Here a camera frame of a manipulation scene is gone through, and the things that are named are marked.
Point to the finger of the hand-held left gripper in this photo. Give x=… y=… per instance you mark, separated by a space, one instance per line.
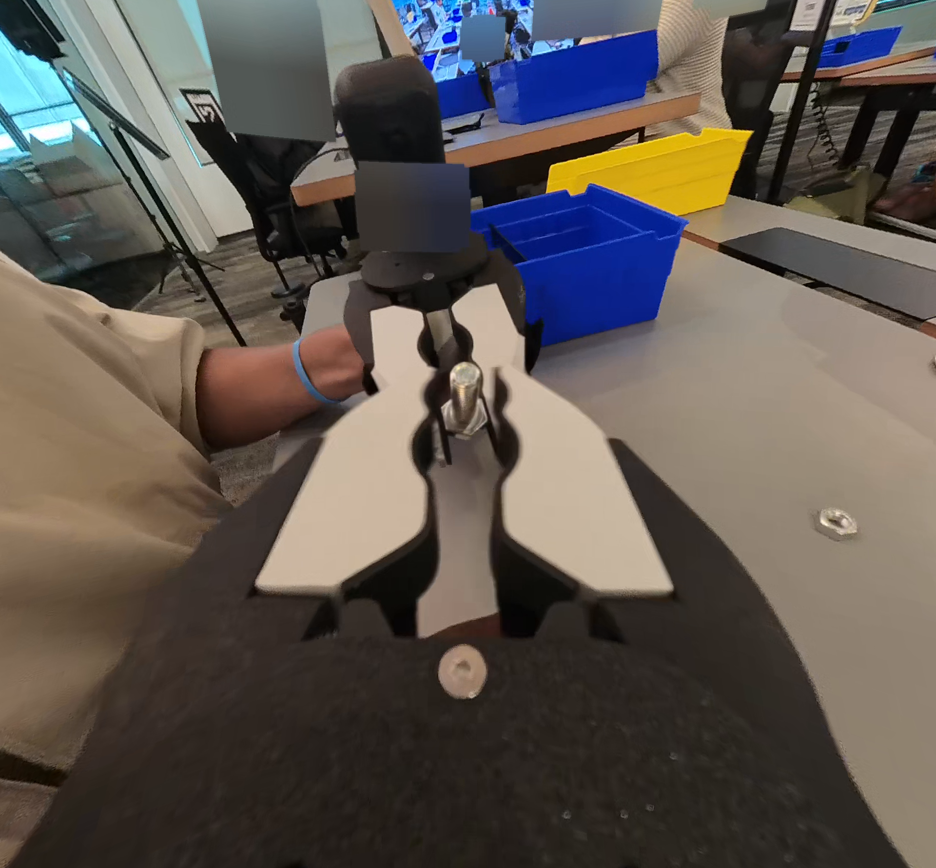
x=497 y=327
x=395 y=349

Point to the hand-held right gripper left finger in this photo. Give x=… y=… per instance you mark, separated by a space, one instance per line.
x=358 y=502

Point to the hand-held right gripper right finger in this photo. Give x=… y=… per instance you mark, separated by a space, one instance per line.
x=578 y=502

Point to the steel hex bolt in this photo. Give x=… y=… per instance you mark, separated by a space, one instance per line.
x=466 y=393

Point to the blue bin with black divider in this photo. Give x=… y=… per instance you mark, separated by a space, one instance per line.
x=599 y=283

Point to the steel hex nut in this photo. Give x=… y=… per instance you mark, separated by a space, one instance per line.
x=837 y=523

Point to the person's left forearm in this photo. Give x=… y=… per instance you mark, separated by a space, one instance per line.
x=248 y=393

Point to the small blue storage bin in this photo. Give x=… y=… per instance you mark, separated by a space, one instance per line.
x=461 y=97

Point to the blue wristband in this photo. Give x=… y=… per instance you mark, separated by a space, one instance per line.
x=301 y=378

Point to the long blue storage bin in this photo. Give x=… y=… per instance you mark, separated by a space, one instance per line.
x=570 y=86

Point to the neighbouring wooden-edged desk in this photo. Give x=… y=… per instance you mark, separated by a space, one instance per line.
x=585 y=122

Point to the yellow plastic bin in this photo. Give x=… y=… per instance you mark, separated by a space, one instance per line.
x=658 y=173

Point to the black tripod stand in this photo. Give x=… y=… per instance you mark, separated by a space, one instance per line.
x=175 y=233

